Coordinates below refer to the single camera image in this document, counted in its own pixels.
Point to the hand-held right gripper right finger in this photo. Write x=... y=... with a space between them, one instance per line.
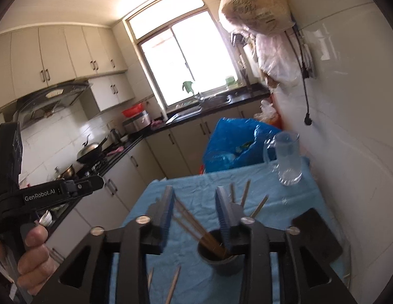
x=222 y=215

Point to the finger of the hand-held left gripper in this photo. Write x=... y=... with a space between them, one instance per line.
x=85 y=183

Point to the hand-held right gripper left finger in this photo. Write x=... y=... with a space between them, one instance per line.
x=168 y=215

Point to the bunch of wooden chopsticks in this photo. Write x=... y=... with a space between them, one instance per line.
x=206 y=240

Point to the dark perforated utensil holder cup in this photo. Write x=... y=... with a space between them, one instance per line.
x=220 y=267

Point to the light single wooden chopstick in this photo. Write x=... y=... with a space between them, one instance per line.
x=172 y=285
x=150 y=279

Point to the person's left hand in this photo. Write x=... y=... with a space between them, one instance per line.
x=36 y=266

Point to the gas stove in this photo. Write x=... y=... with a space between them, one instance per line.
x=95 y=166

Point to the stainless steel pot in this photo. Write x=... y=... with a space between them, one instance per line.
x=66 y=171

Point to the black wok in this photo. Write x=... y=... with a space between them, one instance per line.
x=90 y=152

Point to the blue tablecloth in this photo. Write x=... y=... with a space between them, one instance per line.
x=198 y=194

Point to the pink cloth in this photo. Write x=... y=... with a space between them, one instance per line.
x=115 y=150
x=157 y=123

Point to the white bowl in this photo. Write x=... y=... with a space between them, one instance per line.
x=46 y=218

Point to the metal kettle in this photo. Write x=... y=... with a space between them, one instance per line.
x=114 y=135

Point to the cream base cabinets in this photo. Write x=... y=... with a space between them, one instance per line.
x=177 y=152

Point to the blue plastic bag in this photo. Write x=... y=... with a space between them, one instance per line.
x=231 y=139

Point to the stainless steel rice cooker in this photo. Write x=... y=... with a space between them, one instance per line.
x=138 y=123

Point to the glass range hood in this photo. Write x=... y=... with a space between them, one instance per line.
x=50 y=98

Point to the clear glass pitcher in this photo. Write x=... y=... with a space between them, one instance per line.
x=288 y=161

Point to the red plastic basin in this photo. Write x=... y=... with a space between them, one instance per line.
x=133 y=110

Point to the black smartphone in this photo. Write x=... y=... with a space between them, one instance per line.
x=313 y=234

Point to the steel kitchen sink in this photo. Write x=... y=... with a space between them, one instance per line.
x=183 y=114

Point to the white and orange plastic bag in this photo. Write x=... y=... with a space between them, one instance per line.
x=268 y=114

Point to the black kitchen countertop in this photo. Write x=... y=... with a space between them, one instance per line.
x=215 y=103

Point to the small green plant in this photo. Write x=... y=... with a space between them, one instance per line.
x=187 y=87

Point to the green box on windowsill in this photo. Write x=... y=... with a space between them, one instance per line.
x=229 y=81

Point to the kitchen window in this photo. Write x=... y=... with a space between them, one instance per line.
x=183 y=53

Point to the printed bag with beige contents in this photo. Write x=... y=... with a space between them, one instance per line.
x=256 y=6

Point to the cream wall cabinets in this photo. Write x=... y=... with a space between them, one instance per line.
x=57 y=57

